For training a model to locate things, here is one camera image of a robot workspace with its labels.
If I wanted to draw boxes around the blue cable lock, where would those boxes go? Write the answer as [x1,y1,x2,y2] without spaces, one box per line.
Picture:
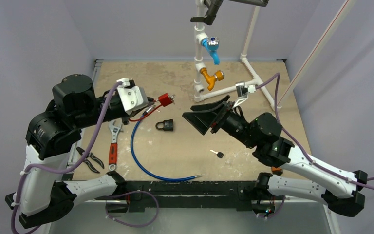
[130,105,203,182]

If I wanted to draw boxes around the red cable seal lock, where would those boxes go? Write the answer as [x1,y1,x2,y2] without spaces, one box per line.
[129,93,172,122]

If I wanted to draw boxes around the black padlock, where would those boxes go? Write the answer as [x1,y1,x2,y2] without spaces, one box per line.
[155,119,174,132]

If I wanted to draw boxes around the key bunch with black fob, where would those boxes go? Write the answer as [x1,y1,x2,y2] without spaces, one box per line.
[170,95,175,105]

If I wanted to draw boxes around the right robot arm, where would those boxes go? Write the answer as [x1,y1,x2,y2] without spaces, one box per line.
[182,97,368,217]

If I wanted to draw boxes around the orange faucet valve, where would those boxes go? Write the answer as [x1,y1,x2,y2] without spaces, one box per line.
[199,68,224,91]

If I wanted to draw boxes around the black pliers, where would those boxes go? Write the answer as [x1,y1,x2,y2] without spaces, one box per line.
[83,152,105,174]

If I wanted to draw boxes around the orange tool at right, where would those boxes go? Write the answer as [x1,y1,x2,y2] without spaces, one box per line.
[271,167,283,176]

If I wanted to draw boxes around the blue faucet valve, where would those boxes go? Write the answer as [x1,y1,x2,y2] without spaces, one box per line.
[201,37,220,65]

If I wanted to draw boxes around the white diagonal pole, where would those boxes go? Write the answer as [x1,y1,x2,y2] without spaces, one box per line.
[275,0,357,107]

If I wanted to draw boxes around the red handled adjustable wrench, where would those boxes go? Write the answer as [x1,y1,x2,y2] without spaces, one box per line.
[108,119,123,171]

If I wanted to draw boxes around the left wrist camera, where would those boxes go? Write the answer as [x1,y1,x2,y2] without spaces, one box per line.
[117,78,149,115]

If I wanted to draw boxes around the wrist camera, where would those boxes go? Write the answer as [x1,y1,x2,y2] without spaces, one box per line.
[233,82,256,108]
[117,78,149,115]

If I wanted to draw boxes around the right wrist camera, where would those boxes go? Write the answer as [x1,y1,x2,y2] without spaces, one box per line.
[233,82,256,108]

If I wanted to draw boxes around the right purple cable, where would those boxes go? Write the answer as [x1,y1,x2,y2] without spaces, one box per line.
[255,73,374,220]

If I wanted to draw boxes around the purple cable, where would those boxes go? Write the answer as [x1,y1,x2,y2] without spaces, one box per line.
[10,81,160,234]
[255,73,374,220]

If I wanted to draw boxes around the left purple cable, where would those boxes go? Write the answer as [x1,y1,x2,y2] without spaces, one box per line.
[10,81,160,234]

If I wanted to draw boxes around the white PVC pipe frame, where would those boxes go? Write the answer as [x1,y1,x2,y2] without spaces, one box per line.
[190,0,275,109]

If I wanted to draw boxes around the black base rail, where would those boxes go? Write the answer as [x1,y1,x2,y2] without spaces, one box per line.
[102,181,282,212]

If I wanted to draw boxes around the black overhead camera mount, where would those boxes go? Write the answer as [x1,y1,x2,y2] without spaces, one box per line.
[190,0,269,26]

